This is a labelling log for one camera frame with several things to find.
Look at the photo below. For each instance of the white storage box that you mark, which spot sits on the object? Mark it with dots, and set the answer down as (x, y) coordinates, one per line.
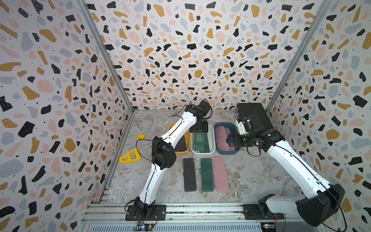
(211, 139)

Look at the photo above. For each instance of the green pencil case middle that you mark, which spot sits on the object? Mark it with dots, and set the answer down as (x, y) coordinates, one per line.
(207, 175)

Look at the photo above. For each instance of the dark teal storage box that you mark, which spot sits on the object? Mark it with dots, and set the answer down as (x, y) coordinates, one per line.
(233, 129)

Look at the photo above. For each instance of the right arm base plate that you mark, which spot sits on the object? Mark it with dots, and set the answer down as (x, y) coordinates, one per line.
(259, 212)

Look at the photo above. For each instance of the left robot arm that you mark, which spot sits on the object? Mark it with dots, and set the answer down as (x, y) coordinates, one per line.
(163, 156)

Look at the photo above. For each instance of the yellow storage box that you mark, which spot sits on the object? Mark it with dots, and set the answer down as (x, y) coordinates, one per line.
(187, 137)

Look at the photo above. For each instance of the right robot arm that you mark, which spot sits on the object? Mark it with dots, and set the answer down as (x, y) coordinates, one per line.
(321, 198)

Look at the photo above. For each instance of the pink pencil case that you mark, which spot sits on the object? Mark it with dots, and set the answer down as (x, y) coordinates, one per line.
(221, 138)
(220, 175)

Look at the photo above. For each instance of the yellow triangular block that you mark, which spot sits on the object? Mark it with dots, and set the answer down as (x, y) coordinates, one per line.
(131, 156)

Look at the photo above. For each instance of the black briefcase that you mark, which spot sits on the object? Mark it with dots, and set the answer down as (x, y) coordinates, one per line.
(252, 111)

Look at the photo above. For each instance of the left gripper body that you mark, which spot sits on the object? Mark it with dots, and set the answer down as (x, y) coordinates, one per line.
(201, 128)

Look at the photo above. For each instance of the light green pencil case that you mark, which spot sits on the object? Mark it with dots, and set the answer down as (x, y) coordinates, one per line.
(201, 142)

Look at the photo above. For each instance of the aluminium rail frame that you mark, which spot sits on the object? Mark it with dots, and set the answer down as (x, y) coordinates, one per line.
(190, 217)

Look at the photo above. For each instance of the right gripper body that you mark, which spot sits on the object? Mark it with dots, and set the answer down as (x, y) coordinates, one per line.
(243, 140)

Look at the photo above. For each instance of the dark grey pencil case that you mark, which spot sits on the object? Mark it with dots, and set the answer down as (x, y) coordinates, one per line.
(181, 145)
(189, 174)

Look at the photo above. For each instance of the small yellow block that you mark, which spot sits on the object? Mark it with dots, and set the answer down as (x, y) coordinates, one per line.
(140, 136)

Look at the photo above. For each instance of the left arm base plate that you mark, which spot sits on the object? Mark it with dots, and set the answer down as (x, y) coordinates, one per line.
(155, 213)

